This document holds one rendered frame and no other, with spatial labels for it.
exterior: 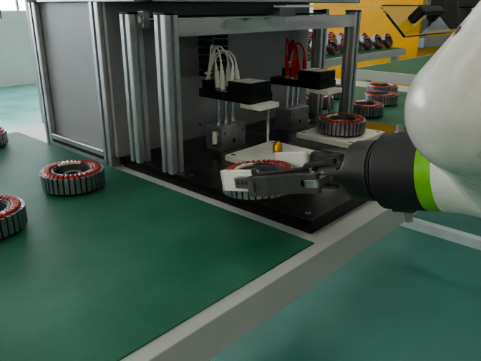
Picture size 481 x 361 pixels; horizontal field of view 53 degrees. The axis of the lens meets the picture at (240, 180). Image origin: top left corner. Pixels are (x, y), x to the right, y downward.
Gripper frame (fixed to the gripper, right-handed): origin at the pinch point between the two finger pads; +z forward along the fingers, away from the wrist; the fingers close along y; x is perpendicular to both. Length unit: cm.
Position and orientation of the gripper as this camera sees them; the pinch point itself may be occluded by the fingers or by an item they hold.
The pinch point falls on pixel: (259, 170)
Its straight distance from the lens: 72.7
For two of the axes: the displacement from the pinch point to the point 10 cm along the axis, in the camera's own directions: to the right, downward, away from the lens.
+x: -1.7, -9.7, -1.9
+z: -7.2, -0.2, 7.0
